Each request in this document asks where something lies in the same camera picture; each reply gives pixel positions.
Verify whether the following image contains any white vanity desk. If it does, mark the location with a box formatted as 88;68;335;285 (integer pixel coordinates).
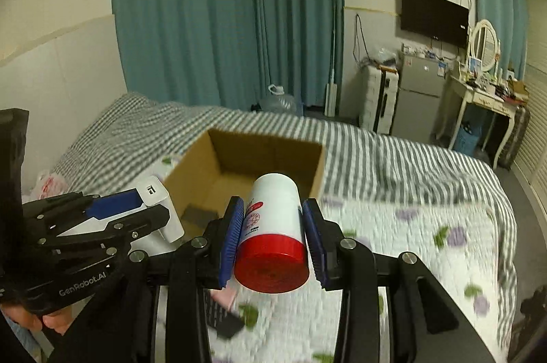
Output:
444;73;520;170

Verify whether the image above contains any person's left hand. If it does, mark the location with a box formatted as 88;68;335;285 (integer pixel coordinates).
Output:
0;300;83;336

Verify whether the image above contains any black wall television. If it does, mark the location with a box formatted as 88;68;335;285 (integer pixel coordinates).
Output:
400;0;470;49

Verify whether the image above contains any floral white quilt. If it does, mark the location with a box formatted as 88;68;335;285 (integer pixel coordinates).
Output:
145;194;519;363

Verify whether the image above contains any light blue curtain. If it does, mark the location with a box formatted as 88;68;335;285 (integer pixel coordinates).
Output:
467;0;531;81

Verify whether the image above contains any grey small fridge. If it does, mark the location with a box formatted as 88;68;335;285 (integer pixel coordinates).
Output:
392;50;448;144

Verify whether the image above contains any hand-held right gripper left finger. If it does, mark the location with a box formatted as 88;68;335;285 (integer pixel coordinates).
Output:
128;196;246;363

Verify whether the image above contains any white jar with red lid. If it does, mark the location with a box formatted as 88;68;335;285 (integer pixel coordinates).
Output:
232;172;309;296

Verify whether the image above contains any cardboard box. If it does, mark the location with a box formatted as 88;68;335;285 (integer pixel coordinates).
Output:
163;127;326;239

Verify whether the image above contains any black hanging cable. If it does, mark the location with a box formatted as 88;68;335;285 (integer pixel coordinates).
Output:
352;13;373;67

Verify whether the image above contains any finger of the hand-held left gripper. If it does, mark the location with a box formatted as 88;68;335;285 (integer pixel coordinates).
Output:
21;189;147;238
36;204;172;263

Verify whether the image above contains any bed with striped sheet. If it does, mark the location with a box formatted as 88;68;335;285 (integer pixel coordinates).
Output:
49;92;519;363

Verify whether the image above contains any clutter of desk items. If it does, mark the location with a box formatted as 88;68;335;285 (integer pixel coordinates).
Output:
463;66;530;104

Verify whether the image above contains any white oval vanity mirror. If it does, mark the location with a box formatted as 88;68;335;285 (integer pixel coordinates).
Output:
467;18;501;76

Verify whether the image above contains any black rectangular item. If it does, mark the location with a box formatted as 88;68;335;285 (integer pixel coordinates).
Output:
205;291;245;339

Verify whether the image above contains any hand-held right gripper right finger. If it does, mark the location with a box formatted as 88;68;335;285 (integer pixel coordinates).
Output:
302;198;509;363

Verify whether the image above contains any teal curtain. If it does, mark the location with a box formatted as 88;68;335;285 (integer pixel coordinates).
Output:
111;0;345;119

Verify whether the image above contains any dark suitcase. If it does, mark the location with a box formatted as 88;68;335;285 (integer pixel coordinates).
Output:
497;106;532;171

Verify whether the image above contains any blue basket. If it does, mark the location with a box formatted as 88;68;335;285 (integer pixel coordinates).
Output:
453;122;484;154

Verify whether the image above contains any white suitcase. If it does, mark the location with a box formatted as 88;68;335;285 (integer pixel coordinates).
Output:
358;66;401;135

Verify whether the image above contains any white mop pole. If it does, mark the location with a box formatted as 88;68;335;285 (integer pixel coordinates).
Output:
324;6;339;117

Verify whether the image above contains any dark cloth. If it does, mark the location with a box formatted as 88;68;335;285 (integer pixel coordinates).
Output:
0;108;30;227

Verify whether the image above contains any white plastic device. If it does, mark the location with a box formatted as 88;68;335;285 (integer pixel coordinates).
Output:
55;174;186;251

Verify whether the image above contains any white red plastic bag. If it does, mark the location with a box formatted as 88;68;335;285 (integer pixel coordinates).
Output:
30;171;70;202

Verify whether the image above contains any clear water jug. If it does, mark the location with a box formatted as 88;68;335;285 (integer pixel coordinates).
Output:
255;84;301;116

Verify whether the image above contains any pink flat item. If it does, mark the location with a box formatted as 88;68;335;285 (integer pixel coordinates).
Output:
209;286;240;310

